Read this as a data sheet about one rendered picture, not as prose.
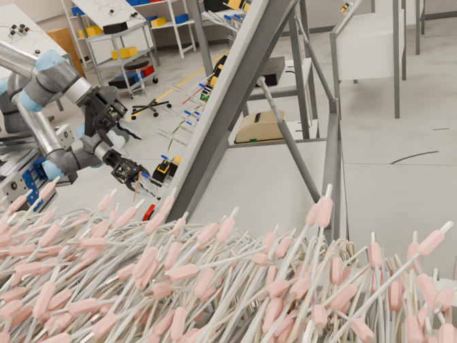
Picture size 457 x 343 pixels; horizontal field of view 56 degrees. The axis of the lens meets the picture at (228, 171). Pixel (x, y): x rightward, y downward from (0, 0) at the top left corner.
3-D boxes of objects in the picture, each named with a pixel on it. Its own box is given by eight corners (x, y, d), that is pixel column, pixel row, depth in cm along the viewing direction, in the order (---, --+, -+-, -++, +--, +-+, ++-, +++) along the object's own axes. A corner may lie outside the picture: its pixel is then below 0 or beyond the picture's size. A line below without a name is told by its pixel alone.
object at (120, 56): (132, 100, 653) (110, 28, 605) (106, 102, 673) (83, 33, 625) (163, 79, 732) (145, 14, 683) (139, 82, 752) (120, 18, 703)
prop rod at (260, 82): (261, 77, 101) (309, 178, 111) (263, 74, 103) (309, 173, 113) (256, 80, 101) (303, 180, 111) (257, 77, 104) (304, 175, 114)
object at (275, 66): (216, 93, 228) (214, 81, 225) (231, 73, 258) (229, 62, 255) (277, 86, 218) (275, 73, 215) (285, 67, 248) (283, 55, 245)
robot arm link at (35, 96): (50, 105, 136) (71, 84, 131) (32, 118, 126) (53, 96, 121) (31, 86, 133) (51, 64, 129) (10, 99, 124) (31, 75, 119)
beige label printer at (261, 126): (235, 158, 246) (228, 126, 237) (241, 142, 265) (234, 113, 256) (288, 153, 239) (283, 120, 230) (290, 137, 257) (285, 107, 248)
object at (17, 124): (0, 135, 200) (-10, 116, 196) (16, 123, 214) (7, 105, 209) (29, 130, 198) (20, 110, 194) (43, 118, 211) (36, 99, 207)
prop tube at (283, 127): (320, 222, 117) (274, 126, 106) (321, 216, 119) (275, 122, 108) (332, 220, 115) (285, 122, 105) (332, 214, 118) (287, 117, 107)
